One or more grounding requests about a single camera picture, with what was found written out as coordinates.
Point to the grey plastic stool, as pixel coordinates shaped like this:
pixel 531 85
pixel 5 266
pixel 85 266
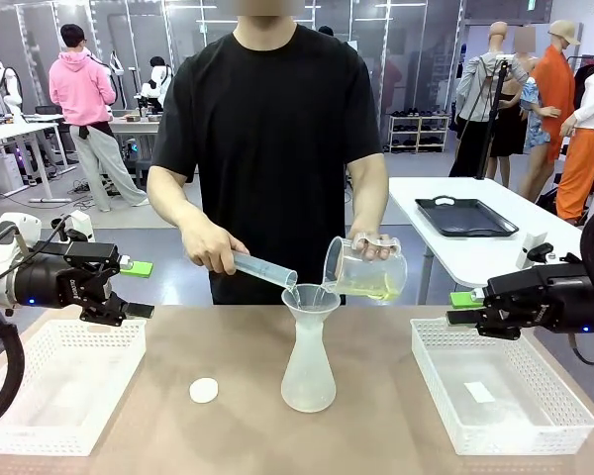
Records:
pixel 141 173

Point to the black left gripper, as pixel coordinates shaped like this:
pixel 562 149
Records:
pixel 49 282

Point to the mannequin in orange robe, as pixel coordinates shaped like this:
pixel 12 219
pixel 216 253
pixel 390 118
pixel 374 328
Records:
pixel 554 89

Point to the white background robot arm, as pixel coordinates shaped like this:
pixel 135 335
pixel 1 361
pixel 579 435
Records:
pixel 156 84
pixel 10 84

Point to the mannequin in black dress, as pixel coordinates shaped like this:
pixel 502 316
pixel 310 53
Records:
pixel 507 128

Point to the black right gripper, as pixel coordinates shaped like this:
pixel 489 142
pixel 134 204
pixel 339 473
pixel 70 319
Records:
pixel 554 297

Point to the person's right forearm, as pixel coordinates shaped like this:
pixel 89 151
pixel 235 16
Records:
pixel 173 213

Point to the clothes rack with dark garments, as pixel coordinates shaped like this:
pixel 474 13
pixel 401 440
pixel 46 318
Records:
pixel 584 79

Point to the white rounded side table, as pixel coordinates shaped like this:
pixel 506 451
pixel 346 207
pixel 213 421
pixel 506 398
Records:
pixel 539 208

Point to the clear plastic measuring beaker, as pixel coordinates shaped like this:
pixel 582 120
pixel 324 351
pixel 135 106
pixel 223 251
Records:
pixel 371 282

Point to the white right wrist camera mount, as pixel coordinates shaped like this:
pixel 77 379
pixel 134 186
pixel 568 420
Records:
pixel 529 247

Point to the long white desk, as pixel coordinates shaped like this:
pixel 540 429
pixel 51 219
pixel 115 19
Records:
pixel 10 131

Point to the person's left hand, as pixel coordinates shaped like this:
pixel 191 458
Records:
pixel 373 245

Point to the black plastic tray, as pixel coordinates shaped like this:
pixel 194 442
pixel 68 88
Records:
pixel 465 218

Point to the mannequin with orange trousers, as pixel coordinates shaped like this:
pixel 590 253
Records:
pixel 581 163

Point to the white paper slip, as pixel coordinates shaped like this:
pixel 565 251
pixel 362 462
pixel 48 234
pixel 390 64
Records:
pixel 479 392

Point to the person in black T-shirt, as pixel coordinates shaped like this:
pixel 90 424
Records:
pixel 267 148

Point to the person's left forearm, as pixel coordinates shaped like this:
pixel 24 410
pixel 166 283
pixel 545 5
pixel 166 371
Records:
pixel 368 208

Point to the clear plastic graduated cylinder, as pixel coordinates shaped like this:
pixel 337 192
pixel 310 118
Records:
pixel 262 267

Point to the white workbench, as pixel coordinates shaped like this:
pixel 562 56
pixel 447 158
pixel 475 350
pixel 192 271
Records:
pixel 133 126

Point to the person in pink hoodie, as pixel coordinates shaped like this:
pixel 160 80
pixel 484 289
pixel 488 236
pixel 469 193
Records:
pixel 76 94

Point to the mannequin in blue floral dress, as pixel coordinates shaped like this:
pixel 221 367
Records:
pixel 534 114

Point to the translucent plastic funnel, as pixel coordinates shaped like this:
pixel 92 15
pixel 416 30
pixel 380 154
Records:
pixel 297 297

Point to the wooden shoe rack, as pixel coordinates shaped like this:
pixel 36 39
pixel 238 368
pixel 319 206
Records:
pixel 421 133

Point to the mannequin in grey hoodie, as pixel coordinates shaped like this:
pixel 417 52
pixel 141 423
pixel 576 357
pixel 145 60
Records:
pixel 475 84

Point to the black tripod stand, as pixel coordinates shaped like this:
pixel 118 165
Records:
pixel 492 114

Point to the translucent plastic conical flask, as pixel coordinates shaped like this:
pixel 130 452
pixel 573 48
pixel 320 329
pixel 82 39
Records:
pixel 307 391

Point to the white plastic mesh basket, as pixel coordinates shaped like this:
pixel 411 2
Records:
pixel 500 440
pixel 54 440

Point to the white round flask cap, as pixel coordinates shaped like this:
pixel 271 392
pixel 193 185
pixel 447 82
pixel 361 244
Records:
pixel 203 391

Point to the person's right hand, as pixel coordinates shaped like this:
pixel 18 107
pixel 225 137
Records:
pixel 215 252

